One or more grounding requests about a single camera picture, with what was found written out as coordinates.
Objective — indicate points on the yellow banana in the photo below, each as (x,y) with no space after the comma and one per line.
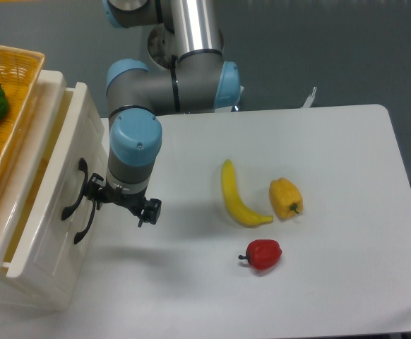
(234,204)

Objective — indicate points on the black top drawer handle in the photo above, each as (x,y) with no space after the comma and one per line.
(68,211)

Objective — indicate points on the white drawer cabinet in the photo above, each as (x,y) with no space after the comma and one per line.
(18,191)

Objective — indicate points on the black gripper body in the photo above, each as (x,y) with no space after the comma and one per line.
(119,195)

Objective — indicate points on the black drawer handle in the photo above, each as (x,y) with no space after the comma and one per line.
(68,211)
(87,217)

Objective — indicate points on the white table bracket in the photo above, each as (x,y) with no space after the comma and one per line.
(308,103)

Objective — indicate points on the yellow woven basket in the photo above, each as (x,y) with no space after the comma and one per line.
(19,71)

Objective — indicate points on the black lower drawer handle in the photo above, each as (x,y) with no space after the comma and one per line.
(87,217)

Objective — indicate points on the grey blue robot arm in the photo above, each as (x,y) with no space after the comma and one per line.
(197,79)

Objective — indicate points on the white top drawer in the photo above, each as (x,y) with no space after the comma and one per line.
(47,244)

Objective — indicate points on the yellow bell pepper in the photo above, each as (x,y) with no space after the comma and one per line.
(286,199)

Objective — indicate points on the red bell pepper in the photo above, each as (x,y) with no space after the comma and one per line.
(262,254)

